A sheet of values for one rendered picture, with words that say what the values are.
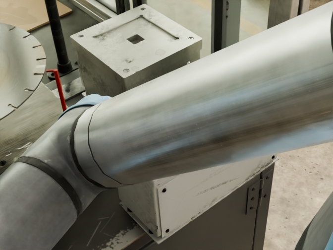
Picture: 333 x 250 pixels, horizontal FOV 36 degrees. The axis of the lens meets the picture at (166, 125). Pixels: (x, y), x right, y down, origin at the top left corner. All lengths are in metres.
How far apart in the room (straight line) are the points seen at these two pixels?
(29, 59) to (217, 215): 0.45
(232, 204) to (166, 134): 0.70
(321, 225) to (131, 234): 0.69
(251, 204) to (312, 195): 0.83
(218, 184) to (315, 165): 1.19
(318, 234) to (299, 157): 1.85
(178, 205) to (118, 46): 0.33
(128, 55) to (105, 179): 0.54
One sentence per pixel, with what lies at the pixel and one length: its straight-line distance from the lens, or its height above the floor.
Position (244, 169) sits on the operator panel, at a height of 0.79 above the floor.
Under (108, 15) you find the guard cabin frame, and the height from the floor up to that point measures 0.79.
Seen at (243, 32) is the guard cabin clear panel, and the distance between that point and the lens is 0.94.
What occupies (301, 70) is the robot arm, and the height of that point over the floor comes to 1.27.
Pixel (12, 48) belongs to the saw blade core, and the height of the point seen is 0.95.
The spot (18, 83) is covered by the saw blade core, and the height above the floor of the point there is 0.95.
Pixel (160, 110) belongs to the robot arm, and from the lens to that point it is 0.35.
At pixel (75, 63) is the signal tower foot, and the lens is 1.19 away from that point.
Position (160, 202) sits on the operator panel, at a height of 0.84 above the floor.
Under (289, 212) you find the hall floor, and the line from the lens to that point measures 1.84.
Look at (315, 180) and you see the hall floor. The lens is 1.95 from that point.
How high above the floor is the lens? 1.43
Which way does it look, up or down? 42 degrees down
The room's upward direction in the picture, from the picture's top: 4 degrees counter-clockwise
